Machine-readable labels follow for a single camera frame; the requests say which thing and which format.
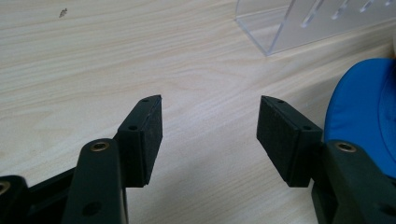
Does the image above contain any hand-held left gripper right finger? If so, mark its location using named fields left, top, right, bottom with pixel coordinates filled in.
left=256, top=95, right=396, bottom=224

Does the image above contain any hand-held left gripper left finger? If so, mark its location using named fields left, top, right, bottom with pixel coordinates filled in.
left=61, top=94, right=163, bottom=224

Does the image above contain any clear acrylic rack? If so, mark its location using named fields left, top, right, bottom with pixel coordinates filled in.
left=234, top=0, right=396, bottom=57

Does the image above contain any blue plate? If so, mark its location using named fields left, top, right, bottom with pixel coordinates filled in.
left=323, top=58, right=396, bottom=179

